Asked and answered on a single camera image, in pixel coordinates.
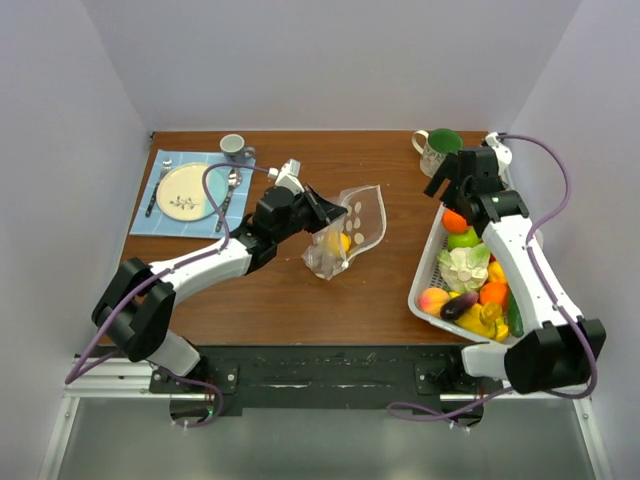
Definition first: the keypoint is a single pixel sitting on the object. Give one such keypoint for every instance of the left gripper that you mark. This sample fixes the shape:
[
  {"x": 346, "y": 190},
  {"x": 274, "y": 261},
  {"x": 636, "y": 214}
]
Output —
[{"x": 328, "y": 210}]

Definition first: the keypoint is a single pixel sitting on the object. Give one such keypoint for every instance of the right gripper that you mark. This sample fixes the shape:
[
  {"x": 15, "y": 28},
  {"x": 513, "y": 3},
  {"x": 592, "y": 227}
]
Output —
[{"x": 448, "y": 170}]

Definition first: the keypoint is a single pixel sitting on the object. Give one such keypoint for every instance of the yellow lemon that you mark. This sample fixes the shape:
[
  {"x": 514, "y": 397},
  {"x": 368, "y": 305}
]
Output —
[{"x": 337, "y": 243}]

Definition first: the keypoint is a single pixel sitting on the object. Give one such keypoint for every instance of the polka dot zip bag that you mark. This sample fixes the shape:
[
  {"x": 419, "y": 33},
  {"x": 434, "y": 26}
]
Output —
[{"x": 365, "y": 223}]

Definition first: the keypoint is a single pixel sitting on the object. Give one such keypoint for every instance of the orange fruit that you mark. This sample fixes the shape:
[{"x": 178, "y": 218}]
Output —
[{"x": 454, "y": 223}]

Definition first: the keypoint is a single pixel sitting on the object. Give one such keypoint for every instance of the purple eggplant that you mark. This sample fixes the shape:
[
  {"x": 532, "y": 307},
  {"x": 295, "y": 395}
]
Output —
[{"x": 459, "y": 305}]

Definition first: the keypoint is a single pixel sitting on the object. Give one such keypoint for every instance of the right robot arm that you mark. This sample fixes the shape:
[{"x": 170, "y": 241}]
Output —
[{"x": 559, "y": 346}]

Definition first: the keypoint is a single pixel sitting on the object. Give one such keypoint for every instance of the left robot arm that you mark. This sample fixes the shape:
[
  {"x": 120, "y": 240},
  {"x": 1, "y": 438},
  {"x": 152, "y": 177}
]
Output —
[{"x": 136, "y": 308}]

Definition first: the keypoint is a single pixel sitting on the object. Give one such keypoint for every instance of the green interior floral mug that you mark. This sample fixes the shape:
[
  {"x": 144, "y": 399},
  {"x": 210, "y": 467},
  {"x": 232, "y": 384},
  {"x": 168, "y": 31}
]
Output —
[{"x": 433, "y": 147}]

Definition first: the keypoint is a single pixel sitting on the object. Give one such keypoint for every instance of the green apple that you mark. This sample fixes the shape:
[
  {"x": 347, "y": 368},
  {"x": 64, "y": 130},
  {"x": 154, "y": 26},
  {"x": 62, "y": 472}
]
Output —
[{"x": 467, "y": 239}]

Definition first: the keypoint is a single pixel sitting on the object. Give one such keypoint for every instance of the cabbage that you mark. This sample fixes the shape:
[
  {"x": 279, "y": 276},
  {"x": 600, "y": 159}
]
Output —
[{"x": 464, "y": 269}]

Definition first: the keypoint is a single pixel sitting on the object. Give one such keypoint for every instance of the white plastic basket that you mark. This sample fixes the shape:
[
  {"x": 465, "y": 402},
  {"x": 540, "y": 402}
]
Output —
[{"x": 428, "y": 275}]

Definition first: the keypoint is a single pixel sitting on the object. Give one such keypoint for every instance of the small grey cup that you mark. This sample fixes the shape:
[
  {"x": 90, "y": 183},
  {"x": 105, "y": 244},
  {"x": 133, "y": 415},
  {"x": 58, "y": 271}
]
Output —
[{"x": 234, "y": 148}]

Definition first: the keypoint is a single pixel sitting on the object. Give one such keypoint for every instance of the small orange tangerine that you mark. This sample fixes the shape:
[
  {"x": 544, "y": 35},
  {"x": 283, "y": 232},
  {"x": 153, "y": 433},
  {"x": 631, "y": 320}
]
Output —
[{"x": 494, "y": 292}]

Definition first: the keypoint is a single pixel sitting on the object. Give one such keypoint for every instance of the peach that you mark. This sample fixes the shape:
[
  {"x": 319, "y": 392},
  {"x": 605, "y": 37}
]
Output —
[{"x": 432, "y": 299}]

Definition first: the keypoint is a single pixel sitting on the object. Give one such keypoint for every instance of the cream and blue plate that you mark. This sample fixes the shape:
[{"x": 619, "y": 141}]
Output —
[{"x": 181, "y": 196}]

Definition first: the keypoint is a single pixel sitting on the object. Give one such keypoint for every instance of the yellow banana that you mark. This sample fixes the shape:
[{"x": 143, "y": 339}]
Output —
[{"x": 487, "y": 321}]

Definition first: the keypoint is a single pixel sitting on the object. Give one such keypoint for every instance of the green cucumber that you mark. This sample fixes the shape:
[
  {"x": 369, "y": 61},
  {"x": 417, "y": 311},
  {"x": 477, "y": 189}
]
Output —
[{"x": 514, "y": 318}]

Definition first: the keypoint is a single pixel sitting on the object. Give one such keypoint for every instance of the blue placemat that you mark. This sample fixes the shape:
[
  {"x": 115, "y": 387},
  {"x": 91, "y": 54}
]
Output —
[{"x": 158, "y": 224}]

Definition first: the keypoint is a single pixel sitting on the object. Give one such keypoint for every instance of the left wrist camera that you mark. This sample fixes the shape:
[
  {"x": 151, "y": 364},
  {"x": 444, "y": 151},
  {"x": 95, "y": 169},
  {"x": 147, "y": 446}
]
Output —
[{"x": 287, "y": 176}]

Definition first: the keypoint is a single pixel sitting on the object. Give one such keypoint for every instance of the spoon with black handle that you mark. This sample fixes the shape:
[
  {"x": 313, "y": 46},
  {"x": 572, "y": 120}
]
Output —
[{"x": 234, "y": 180}]

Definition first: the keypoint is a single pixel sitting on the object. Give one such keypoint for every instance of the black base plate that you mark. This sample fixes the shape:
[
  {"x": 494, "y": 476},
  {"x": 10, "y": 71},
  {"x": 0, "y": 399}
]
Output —
[{"x": 337, "y": 377}]

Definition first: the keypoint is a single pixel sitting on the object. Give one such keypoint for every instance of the fork with black handle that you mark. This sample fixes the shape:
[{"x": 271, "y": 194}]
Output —
[{"x": 165, "y": 169}]

